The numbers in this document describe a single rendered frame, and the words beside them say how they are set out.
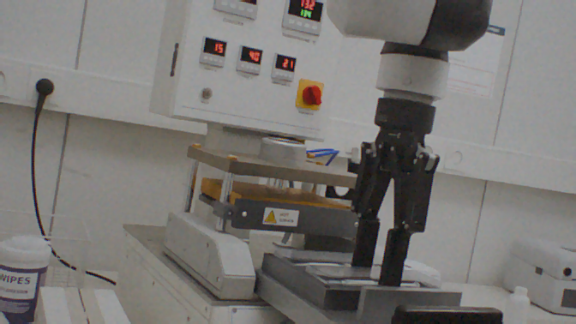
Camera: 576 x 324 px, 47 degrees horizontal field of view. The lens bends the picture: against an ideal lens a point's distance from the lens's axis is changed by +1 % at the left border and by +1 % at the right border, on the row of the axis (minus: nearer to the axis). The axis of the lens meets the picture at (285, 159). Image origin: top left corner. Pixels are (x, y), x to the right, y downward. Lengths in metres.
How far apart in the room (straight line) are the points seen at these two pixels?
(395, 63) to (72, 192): 1.00
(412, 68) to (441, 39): 0.08
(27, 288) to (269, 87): 0.55
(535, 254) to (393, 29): 1.33
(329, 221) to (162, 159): 0.68
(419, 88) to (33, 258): 0.71
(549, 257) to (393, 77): 1.20
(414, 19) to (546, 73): 1.44
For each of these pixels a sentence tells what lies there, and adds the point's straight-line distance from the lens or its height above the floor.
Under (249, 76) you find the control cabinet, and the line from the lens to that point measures 1.21.
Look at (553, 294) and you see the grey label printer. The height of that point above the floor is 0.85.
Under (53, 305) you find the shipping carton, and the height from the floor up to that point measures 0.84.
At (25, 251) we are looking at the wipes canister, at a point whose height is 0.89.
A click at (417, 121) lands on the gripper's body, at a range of 0.82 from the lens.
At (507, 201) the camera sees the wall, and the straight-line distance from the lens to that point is 2.11.
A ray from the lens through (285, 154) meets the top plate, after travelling 1.07.
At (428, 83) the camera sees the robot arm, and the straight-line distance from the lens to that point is 0.82.
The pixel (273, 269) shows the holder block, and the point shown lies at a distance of 0.89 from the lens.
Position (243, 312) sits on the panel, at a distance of 0.91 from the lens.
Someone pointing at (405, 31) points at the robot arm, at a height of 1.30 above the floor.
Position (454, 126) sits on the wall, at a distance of 1.96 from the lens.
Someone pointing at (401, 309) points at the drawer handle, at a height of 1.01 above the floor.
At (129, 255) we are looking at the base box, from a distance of 1.26.
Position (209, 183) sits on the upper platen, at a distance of 1.11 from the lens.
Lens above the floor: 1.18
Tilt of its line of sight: 3 degrees down
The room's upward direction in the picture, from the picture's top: 10 degrees clockwise
